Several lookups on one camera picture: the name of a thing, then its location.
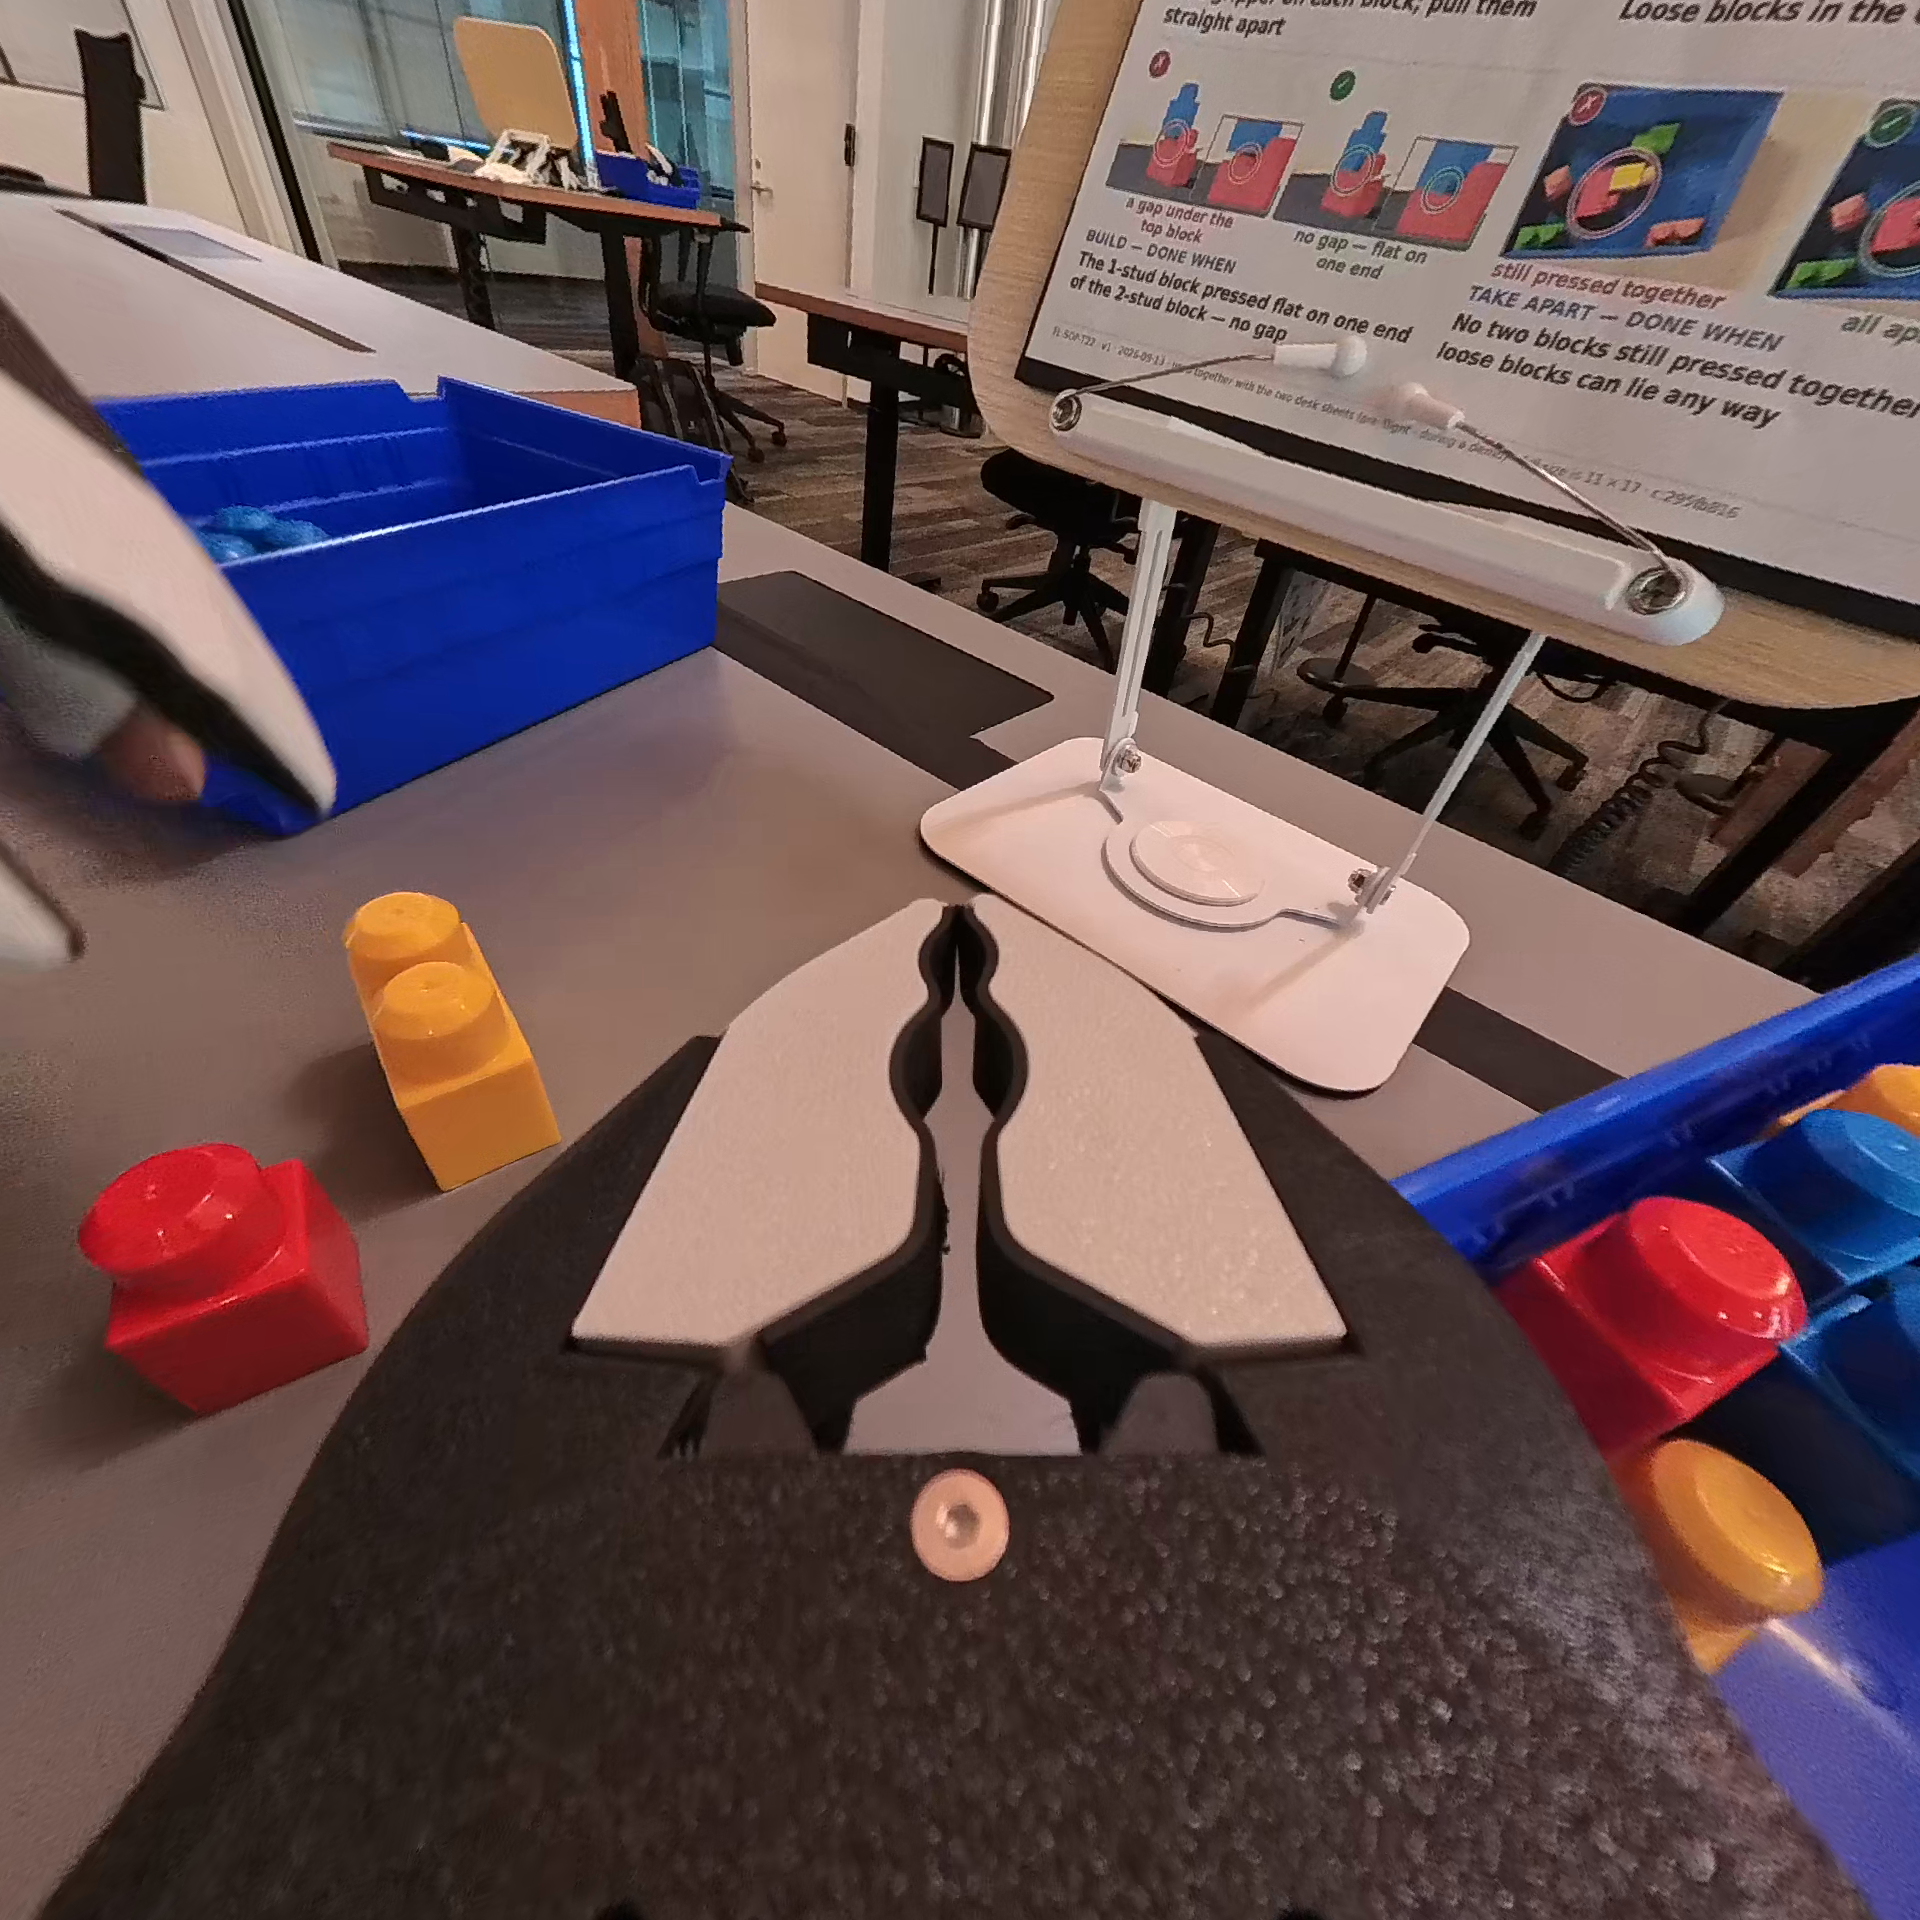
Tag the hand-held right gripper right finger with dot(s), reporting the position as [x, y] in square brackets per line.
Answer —
[1156, 1186]

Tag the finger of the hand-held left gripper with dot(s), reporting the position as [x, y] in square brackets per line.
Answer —
[31, 916]
[136, 570]

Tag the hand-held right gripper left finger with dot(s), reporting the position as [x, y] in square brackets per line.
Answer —
[765, 1186]

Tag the pile of blue mega blocks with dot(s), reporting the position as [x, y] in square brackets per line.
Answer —
[264, 534]

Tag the blue plastic bin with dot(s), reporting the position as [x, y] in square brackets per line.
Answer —
[1575, 1142]
[645, 182]
[524, 599]

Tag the red one-stud mega block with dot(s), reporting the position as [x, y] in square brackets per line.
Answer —
[241, 1290]
[1665, 1307]

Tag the person's left hand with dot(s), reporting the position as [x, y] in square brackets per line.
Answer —
[159, 763]

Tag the wooden document stand white base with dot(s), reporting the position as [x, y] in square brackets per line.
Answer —
[1289, 974]
[518, 84]

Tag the grey top table wooden edge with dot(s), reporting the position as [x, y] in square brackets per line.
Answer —
[301, 316]

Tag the black office chair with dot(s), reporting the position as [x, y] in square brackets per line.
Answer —
[1455, 692]
[1049, 511]
[112, 120]
[715, 316]

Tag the wooden top office desk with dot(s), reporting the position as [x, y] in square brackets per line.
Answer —
[862, 308]
[524, 192]

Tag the black backpack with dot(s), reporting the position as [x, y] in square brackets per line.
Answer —
[691, 412]

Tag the white door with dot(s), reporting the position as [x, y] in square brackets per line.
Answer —
[803, 136]

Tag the framed sign on stand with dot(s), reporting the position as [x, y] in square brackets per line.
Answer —
[984, 188]
[933, 182]

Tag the printed instruction sheet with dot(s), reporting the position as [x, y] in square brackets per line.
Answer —
[1500, 224]

